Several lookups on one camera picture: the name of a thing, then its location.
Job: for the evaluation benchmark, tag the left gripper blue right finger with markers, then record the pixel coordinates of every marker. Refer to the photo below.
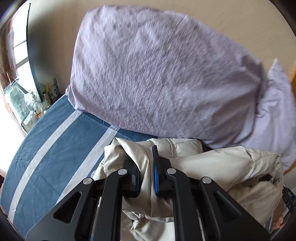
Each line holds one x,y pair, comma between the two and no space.
202,209

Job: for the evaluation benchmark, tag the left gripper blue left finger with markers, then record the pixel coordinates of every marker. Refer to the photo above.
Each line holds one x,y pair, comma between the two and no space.
91,210

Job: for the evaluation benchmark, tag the beige puffer jacket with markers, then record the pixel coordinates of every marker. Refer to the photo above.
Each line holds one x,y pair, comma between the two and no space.
254,178

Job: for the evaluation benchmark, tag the person's right hand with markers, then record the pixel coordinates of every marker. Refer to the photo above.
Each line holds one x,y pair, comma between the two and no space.
278,216

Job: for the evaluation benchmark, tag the right lavender pillow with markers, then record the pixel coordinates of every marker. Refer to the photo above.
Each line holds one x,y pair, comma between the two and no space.
274,126

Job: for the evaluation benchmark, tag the lavender pillow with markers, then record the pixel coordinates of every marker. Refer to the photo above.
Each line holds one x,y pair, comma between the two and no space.
165,74
274,126

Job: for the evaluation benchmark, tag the blue striped bed sheet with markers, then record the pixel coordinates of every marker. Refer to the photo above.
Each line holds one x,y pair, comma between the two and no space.
64,147

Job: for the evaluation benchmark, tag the cluttered side table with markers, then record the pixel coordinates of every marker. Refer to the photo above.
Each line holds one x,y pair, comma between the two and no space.
27,106

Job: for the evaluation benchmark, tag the left lavender pillow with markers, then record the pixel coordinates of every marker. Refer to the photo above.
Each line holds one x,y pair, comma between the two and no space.
165,74

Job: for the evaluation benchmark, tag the black television screen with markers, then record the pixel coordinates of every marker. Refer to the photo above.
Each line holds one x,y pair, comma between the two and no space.
34,53

